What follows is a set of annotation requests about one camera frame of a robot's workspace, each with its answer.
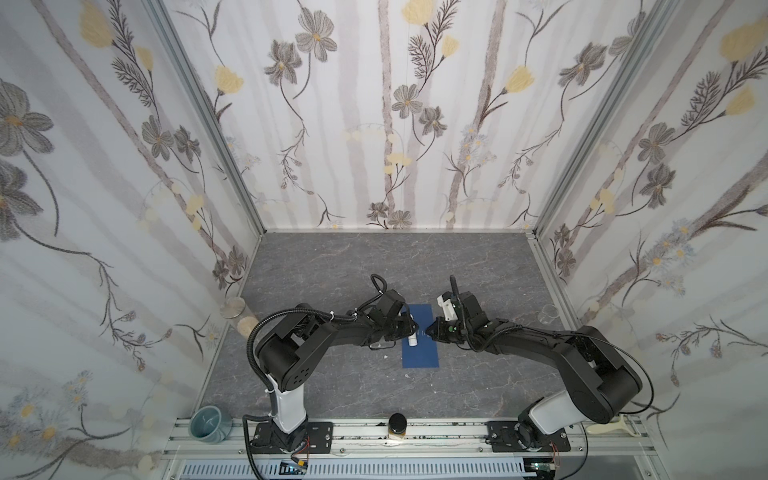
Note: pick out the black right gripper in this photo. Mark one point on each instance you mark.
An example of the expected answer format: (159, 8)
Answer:
(442, 330)

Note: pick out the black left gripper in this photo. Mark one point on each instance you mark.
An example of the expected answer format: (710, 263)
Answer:
(402, 325)

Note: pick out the white glue stick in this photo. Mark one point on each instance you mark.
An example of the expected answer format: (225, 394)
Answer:
(413, 337)

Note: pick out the dark blue envelope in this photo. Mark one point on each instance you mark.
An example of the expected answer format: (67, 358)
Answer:
(425, 354)

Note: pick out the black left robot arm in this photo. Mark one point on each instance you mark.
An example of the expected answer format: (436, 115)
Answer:
(286, 347)

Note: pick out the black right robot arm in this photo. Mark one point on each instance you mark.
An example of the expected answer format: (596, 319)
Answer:
(598, 380)

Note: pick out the clear glass cup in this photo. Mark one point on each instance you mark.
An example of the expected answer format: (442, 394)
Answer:
(548, 315)

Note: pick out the glass jar with cork lid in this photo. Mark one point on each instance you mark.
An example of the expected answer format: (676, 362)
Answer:
(237, 313)

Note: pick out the cream plastic peeler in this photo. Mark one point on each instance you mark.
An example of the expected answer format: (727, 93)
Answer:
(609, 427)

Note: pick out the teal cup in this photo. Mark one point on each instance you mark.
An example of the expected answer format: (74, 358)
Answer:
(210, 425)

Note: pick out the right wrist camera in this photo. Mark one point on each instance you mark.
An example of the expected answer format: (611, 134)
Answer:
(446, 304)

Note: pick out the black cylinder on rail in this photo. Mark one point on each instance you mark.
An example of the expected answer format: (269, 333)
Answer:
(396, 426)

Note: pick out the aluminium mounting rail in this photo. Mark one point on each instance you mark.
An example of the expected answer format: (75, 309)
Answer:
(425, 437)

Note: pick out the white perforated cable duct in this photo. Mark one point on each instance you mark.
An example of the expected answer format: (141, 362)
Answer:
(363, 468)

